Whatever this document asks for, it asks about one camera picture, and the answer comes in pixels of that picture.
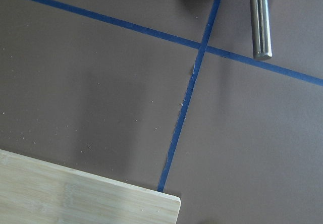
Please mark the metal scoop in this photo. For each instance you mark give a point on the metal scoop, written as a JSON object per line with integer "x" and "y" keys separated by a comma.
{"x": 261, "y": 33}

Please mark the wooden cutting board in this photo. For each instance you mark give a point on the wooden cutting board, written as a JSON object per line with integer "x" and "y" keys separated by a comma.
{"x": 36, "y": 191}

